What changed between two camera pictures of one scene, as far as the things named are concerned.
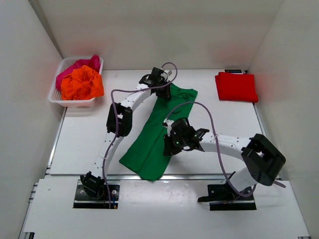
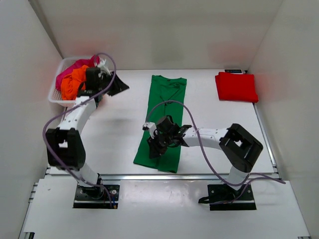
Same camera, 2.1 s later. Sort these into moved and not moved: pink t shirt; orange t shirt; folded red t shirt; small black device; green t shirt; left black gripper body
Moved: green t shirt; left black gripper body
Not moved: small black device; pink t shirt; folded red t shirt; orange t shirt
